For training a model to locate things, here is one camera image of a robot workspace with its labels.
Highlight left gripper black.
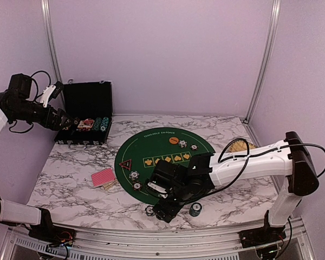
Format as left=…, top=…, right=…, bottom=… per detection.
left=11, top=100, right=74, bottom=131

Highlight teal black chip stack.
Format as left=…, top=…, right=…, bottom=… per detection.
left=189, top=203, right=202, bottom=217

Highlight brown chip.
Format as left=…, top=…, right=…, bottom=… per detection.
left=132, top=181, right=142, bottom=191
left=190, top=144, right=198, bottom=151

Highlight orange big blind button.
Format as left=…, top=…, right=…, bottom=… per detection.
left=169, top=137, right=179, bottom=145

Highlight blue white chip stack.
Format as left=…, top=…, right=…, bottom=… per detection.
left=145, top=205, right=155, bottom=217

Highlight black red triangle dealer button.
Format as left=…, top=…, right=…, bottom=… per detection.
left=119, top=159, right=132, bottom=171

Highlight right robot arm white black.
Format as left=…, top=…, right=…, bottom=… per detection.
left=147, top=132, right=319, bottom=243

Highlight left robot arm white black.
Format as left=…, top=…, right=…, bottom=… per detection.
left=0, top=121, right=56, bottom=204

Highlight card decks in case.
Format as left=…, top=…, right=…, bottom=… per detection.
left=76, top=119, right=95, bottom=132

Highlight black poker chip case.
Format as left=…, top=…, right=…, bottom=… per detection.
left=54, top=81, right=113, bottom=145

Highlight green chip row in case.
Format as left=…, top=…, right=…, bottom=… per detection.
left=92, top=117, right=102, bottom=131

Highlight teal chip row in case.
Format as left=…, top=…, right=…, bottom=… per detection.
left=100, top=117, right=109, bottom=132

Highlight round green poker mat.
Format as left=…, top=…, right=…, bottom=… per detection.
left=114, top=127, right=215, bottom=205

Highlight red backed card deck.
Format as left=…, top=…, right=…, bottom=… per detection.
left=91, top=168, right=116, bottom=187

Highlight woven bamboo tray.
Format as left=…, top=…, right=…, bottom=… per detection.
left=227, top=140, right=247, bottom=153

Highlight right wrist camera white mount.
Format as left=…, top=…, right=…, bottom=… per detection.
left=146, top=159, right=185, bottom=200

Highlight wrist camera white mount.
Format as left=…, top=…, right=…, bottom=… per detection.
left=146, top=159, right=185, bottom=200
left=39, top=81, right=64, bottom=108

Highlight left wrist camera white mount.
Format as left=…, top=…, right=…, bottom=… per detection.
left=39, top=81, right=64, bottom=108

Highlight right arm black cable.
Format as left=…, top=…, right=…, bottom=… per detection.
left=213, top=138, right=325, bottom=193

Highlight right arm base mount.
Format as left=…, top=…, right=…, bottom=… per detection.
left=239, top=227, right=286, bottom=248

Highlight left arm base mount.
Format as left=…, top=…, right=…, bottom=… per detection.
left=28, top=226, right=76, bottom=247

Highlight left aluminium frame post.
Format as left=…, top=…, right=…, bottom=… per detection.
left=41, top=0, right=63, bottom=82

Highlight aluminium frame post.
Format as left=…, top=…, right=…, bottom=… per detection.
left=41, top=0, right=63, bottom=82
left=243, top=0, right=282, bottom=124

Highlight front aluminium rail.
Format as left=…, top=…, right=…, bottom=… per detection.
left=0, top=218, right=315, bottom=259

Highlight right aluminium frame post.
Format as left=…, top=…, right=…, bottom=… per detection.
left=243, top=0, right=282, bottom=124

